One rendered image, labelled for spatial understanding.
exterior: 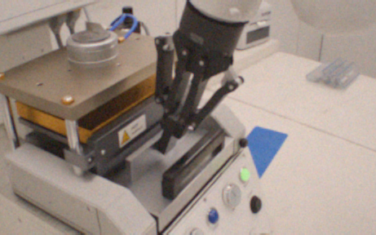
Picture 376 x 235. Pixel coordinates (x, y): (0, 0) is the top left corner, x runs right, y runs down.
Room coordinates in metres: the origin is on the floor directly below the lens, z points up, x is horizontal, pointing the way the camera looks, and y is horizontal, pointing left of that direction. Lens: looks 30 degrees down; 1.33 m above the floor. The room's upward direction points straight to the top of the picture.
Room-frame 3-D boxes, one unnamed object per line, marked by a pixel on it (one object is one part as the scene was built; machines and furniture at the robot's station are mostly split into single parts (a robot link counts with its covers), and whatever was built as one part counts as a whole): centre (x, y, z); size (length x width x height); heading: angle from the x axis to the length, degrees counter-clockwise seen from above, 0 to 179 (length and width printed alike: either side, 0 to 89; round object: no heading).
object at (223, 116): (0.66, 0.01, 0.96); 0.26 x 0.05 x 0.07; 58
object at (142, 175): (0.55, 0.10, 0.97); 0.30 x 0.22 x 0.08; 58
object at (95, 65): (0.61, 0.16, 1.08); 0.31 x 0.24 x 0.13; 148
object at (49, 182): (0.42, 0.16, 0.96); 0.25 x 0.05 x 0.07; 58
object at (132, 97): (0.58, 0.14, 1.07); 0.22 x 0.17 x 0.10; 148
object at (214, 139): (0.48, -0.01, 0.99); 0.15 x 0.02 x 0.04; 148
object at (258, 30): (1.61, -0.20, 0.88); 0.25 x 0.20 x 0.17; 44
